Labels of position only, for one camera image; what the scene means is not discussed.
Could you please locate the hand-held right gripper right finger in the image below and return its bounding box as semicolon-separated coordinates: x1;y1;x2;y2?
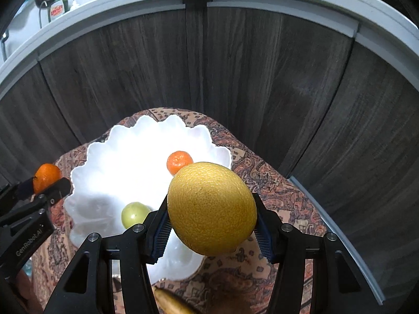
252;193;382;314

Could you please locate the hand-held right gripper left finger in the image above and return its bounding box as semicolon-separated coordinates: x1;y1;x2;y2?
44;199;172;314

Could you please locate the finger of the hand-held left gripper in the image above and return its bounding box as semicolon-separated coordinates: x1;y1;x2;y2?
0;177;72;228
0;177;35;208

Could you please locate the orange tangerine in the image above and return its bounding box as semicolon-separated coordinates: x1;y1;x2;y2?
167;151;194;176
33;164;62;195

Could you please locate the green apple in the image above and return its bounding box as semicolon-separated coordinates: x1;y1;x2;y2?
121;202;153;230

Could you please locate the yellow lemon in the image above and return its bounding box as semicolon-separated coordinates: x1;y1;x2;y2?
167;162;258;256

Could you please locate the white scalloped bowl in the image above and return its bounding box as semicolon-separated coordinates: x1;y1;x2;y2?
63;114;233;282

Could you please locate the person's left forearm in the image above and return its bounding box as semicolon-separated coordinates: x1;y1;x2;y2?
13;266;45;314

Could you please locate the patterned brown tablecloth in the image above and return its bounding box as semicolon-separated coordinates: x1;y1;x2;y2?
31;107;328;314

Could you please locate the small yellow banana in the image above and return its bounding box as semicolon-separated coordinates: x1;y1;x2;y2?
152;286;197;314

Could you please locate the kitchen counter with dark cabinets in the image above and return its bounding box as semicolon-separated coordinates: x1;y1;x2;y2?
0;0;419;305

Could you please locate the green dish soap bottle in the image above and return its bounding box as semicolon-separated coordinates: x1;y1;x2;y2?
49;0;69;23

